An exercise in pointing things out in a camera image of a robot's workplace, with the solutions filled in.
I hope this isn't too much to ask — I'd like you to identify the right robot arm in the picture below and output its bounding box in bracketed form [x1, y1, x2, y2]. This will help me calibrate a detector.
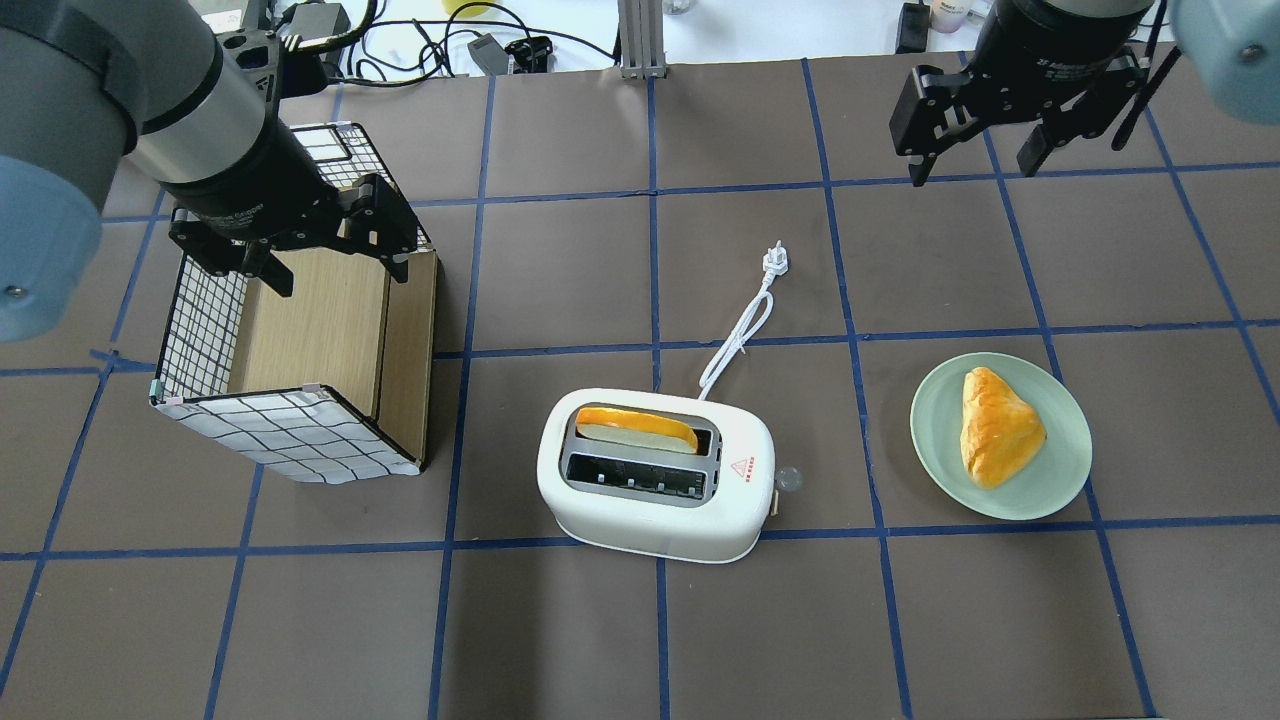
[890, 1, 1279, 187]

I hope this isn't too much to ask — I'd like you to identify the white two-slot toaster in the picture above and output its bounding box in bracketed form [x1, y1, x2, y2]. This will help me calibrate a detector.
[536, 388, 776, 564]

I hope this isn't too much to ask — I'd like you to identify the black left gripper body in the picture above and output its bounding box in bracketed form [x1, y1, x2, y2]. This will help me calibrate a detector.
[165, 129, 396, 254]

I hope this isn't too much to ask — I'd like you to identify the light green plate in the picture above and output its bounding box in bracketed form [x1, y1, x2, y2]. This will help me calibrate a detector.
[909, 352, 1093, 521]

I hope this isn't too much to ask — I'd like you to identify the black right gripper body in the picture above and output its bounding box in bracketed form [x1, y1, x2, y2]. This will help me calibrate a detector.
[931, 15, 1143, 136]

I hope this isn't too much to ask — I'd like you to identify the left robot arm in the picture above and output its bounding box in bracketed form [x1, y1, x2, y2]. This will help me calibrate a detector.
[1, 1, 426, 342]

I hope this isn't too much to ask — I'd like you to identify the aluminium frame post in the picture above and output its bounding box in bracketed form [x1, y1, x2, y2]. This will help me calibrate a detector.
[617, 0, 668, 79]

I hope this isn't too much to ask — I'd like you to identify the yellow toast slice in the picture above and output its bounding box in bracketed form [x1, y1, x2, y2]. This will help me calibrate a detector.
[575, 406, 699, 455]

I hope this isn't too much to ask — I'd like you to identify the wire basket rack with wood shelf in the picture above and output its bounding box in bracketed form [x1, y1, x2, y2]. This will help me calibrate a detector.
[148, 122, 438, 484]

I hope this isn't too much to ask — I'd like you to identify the orange triangular pastry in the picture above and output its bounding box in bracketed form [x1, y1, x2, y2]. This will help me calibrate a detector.
[959, 366, 1047, 489]

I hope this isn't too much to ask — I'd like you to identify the white power cord with plug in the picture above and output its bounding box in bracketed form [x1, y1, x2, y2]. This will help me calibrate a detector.
[698, 241, 791, 401]

